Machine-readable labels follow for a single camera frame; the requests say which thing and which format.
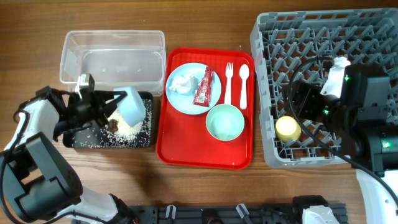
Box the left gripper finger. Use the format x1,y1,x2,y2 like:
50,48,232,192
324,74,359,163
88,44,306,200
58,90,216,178
95,96,126,126
94,90,127,104

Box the rice and food scraps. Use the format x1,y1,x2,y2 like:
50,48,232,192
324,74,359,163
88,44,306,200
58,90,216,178
73,98,153,148

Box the light blue bowl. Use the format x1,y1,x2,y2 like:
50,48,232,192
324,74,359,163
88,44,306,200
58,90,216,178
114,86,146,127

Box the yellow plastic cup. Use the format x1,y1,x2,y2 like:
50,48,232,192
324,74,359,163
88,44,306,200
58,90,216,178
275,116,302,142

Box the white napkin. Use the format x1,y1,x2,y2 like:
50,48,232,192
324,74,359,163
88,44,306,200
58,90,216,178
169,74,195,95

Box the red ketchup packet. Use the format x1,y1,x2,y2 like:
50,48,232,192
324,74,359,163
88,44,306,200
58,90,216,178
193,67,214,107

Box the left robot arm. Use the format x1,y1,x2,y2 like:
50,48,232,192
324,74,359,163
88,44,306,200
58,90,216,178
1,86,142,223

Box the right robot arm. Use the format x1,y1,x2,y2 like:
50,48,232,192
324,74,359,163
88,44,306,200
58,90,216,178
282,65,397,223

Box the grey dishwasher rack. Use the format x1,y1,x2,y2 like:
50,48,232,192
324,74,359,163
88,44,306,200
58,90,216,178
250,8,397,169

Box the black plastic tray bin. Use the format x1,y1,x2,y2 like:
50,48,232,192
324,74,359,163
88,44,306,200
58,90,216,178
62,91,154,149

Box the clear plastic bin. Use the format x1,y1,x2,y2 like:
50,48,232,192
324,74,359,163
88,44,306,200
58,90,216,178
60,30,167,96

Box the white plastic spoon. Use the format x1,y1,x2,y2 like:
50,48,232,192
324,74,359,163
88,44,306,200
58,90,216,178
239,64,249,110

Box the light blue plate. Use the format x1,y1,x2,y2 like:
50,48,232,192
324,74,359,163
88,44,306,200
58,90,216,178
165,63,222,115

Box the red serving tray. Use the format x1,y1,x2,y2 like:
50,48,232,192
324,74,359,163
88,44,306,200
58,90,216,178
156,47,255,170

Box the mint green bowl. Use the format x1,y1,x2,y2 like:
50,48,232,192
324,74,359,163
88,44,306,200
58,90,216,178
205,104,245,141

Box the white plastic fork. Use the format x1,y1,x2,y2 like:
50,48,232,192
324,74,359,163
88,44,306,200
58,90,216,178
224,62,234,105

